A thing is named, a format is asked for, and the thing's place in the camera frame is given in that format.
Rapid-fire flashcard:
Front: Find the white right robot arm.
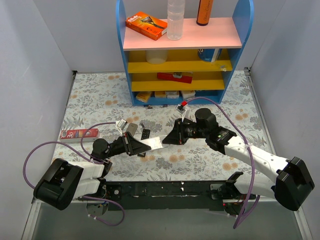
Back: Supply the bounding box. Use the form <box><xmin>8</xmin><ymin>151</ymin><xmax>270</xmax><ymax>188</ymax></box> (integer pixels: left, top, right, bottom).
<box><xmin>162</xmin><ymin>108</ymin><xmax>315</xmax><ymax>211</ymax></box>

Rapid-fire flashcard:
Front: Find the yellow tissue pack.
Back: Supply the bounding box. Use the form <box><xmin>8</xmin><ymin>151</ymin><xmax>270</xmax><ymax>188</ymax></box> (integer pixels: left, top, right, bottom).
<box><xmin>135</xmin><ymin>91</ymin><xmax>153</xmax><ymax>103</ymax></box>

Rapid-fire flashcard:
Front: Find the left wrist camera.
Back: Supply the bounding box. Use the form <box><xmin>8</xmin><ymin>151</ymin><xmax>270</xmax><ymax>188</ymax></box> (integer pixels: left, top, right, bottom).
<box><xmin>115</xmin><ymin>119</ymin><xmax>128</xmax><ymax>135</ymax></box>

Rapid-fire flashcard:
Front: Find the blue white can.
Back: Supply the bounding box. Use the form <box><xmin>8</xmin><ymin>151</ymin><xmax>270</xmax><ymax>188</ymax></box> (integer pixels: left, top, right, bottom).
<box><xmin>197</xmin><ymin>48</ymin><xmax>222</xmax><ymax>63</ymax></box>

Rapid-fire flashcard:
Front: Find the black remote control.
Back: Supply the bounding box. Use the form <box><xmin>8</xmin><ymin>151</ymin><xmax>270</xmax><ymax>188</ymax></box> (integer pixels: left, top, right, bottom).
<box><xmin>138</xmin><ymin>152</ymin><xmax>146</xmax><ymax>158</ymax></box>

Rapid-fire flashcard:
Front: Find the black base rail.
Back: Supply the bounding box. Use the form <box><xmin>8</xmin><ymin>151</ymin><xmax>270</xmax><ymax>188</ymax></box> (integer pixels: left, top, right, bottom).
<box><xmin>106</xmin><ymin>180</ymin><xmax>241</xmax><ymax>211</ymax></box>

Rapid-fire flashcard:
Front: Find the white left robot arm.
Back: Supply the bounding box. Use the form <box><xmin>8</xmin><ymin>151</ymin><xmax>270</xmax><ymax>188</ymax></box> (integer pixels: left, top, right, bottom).
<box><xmin>33</xmin><ymin>132</ymin><xmax>152</xmax><ymax>210</ymax></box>

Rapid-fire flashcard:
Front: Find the red flat box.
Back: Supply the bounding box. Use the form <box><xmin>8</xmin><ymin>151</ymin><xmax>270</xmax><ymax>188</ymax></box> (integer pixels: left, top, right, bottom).
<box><xmin>156</xmin><ymin>72</ymin><xmax>193</xmax><ymax>84</ymax></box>

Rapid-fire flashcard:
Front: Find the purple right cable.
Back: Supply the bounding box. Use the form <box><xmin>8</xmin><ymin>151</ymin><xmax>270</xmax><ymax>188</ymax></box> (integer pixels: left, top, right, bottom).
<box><xmin>184</xmin><ymin>97</ymin><xmax>261</xmax><ymax>230</ymax></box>

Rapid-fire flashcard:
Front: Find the floral table mat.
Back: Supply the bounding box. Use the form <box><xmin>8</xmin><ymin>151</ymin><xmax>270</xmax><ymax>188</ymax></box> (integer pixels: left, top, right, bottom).
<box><xmin>61</xmin><ymin>70</ymin><xmax>272</xmax><ymax>181</ymax></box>

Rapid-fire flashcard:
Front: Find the red toothpaste box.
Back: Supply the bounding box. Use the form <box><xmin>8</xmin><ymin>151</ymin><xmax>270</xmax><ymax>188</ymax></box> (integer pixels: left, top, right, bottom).
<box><xmin>59</xmin><ymin>128</ymin><xmax>100</xmax><ymax>143</ymax></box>

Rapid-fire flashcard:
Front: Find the orange razor box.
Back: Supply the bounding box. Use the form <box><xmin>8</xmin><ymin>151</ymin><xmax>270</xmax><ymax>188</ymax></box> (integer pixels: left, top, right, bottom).
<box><xmin>125</xmin><ymin>11</ymin><xmax>168</xmax><ymax>41</ymax></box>

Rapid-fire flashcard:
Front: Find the grey remote control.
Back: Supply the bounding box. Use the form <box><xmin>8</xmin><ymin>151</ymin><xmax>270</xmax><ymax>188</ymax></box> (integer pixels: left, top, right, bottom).
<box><xmin>126</xmin><ymin>123</ymin><xmax>138</xmax><ymax>136</ymax></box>

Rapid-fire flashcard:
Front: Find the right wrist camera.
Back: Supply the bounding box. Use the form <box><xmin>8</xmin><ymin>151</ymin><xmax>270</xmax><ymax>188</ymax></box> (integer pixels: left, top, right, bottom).
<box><xmin>175</xmin><ymin>101</ymin><xmax>190</xmax><ymax>122</ymax></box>

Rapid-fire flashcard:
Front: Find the white remote control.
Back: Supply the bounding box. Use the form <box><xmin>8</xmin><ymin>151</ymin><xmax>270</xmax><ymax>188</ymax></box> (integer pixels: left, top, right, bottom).
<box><xmin>140</xmin><ymin>135</ymin><xmax>169</xmax><ymax>152</ymax></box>

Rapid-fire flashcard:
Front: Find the clear plastic bottle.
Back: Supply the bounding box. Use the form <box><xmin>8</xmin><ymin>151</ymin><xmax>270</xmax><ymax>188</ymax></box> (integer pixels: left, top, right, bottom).
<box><xmin>167</xmin><ymin>0</ymin><xmax>186</xmax><ymax>41</ymax></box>

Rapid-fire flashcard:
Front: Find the orange cologne bottle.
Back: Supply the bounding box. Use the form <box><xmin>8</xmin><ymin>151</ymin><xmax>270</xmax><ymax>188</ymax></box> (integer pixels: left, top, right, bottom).
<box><xmin>196</xmin><ymin>0</ymin><xmax>214</xmax><ymax>26</ymax></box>

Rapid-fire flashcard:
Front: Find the white tissue pack middle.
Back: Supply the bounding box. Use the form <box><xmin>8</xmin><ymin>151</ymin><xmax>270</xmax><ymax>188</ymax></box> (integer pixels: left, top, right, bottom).
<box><xmin>165</xmin><ymin>91</ymin><xmax>180</xmax><ymax>99</ymax></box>

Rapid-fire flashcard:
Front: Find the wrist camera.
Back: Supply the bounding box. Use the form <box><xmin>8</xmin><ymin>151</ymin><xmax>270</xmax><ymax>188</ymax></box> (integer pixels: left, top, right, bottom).
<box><xmin>115</xmin><ymin>119</ymin><xmax>128</xmax><ymax>135</ymax></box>
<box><xmin>175</xmin><ymin>101</ymin><xmax>190</xmax><ymax>122</ymax></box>

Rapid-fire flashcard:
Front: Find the small clip on shelf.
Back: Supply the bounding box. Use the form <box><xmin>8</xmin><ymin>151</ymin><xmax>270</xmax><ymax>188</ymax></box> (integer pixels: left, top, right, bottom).
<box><xmin>220</xmin><ymin>65</ymin><xmax>227</xmax><ymax>72</ymax></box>

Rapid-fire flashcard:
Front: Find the white tissue pack right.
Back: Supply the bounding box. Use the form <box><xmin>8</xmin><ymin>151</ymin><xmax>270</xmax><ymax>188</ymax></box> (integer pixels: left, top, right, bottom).
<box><xmin>180</xmin><ymin>90</ymin><xmax>196</xmax><ymax>101</ymax></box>

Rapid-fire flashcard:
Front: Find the blue shelf unit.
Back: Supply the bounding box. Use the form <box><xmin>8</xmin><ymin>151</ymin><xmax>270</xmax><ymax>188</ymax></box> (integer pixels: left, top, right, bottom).
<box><xmin>115</xmin><ymin>0</ymin><xmax>254</xmax><ymax>106</ymax></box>

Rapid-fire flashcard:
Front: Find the white plastic cup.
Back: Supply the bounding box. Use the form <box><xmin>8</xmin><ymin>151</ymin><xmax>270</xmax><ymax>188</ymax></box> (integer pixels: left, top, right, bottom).
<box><xmin>145</xmin><ymin>50</ymin><xmax>168</xmax><ymax>65</ymax></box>

